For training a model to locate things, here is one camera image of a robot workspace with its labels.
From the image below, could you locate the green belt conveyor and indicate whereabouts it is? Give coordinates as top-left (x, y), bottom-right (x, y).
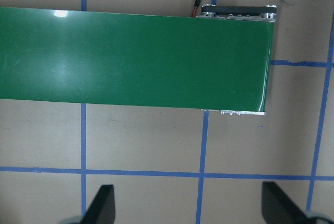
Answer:
top-left (0, 3), bottom-right (278, 116)

